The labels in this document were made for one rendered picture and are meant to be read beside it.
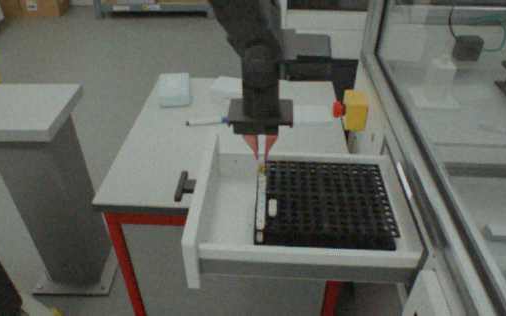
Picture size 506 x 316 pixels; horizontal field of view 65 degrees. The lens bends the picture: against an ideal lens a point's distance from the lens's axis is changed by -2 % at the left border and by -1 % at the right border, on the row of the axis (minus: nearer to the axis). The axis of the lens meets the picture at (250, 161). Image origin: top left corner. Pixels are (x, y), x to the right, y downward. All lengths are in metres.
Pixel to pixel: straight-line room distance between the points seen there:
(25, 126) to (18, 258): 0.86
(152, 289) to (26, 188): 0.57
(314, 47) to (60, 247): 1.29
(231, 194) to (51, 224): 0.91
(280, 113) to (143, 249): 0.55
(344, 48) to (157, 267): 0.91
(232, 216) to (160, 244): 0.31
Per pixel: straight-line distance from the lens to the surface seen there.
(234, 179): 0.81
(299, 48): 0.56
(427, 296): 0.57
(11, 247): 2.07
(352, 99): 0.96
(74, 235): 1.57
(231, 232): 0.71
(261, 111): 0.61
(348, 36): 1.42
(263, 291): 1.10
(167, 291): 1.15
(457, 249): 0.54
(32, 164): 1.39
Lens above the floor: 1.35
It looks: 37 degrees down
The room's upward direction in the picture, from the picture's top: straight up
